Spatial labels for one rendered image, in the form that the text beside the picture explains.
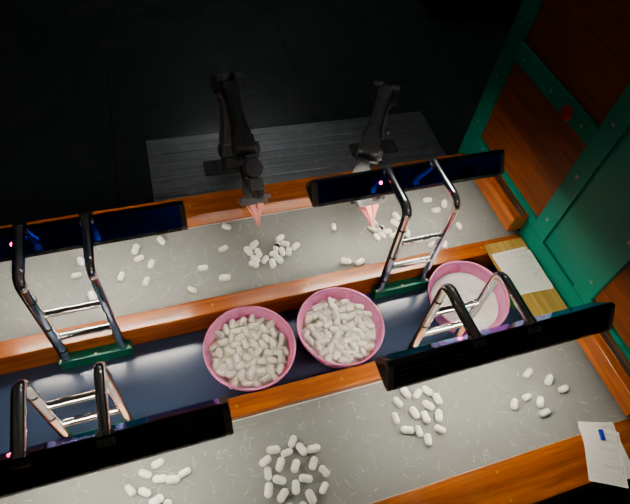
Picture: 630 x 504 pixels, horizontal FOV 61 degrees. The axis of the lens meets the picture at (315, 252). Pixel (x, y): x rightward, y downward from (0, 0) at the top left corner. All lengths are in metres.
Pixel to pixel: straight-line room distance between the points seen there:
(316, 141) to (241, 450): 1.30
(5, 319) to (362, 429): 1.07
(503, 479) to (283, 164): 1.34
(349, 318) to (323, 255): 0.25
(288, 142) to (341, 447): 1.26
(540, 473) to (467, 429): 0.21
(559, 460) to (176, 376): 1.09
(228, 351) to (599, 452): 1.06
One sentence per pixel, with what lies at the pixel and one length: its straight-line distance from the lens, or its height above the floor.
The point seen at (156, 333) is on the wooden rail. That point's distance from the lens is 1.68.
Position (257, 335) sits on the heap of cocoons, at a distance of 1.61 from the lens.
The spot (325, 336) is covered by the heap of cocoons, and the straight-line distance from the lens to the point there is 1.65.
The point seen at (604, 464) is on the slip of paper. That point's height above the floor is 0.77.
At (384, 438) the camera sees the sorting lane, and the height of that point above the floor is 0.74.
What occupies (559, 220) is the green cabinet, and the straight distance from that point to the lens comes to 1.87.
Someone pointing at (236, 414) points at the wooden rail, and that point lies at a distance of 1.50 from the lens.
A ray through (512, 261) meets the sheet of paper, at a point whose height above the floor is 0.78.
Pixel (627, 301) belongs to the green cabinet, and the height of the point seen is 0.97.
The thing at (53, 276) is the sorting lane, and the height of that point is 0.74.
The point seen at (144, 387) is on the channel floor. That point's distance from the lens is 1.65.
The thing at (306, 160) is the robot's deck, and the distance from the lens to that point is 2.18.
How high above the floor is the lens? 2.18
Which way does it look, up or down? 53 degrees down
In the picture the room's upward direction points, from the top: 10 degrees clockwise
